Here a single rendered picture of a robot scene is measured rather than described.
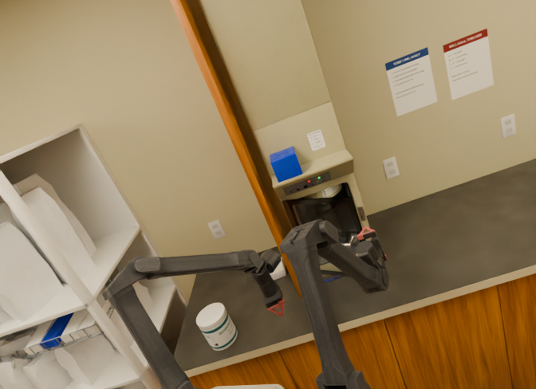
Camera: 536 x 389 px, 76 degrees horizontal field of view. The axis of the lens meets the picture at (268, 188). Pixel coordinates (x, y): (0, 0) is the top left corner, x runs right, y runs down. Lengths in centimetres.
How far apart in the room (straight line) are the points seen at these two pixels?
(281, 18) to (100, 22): 92
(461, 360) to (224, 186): 138
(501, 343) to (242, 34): 162
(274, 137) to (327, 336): 80
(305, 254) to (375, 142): 120
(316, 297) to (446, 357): 106
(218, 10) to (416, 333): 146
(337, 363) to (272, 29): 105
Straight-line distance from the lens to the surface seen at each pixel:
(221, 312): 153
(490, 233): 176
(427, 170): 207
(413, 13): 189
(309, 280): 81
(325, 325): 83
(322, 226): 86
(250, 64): 132
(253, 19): 132
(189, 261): 110
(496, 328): 178
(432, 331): 166
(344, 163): 131
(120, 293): 101
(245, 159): 129
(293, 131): 136
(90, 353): 193
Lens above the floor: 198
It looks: 21 degrees down
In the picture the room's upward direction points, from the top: 23 degrees counter-clockwise
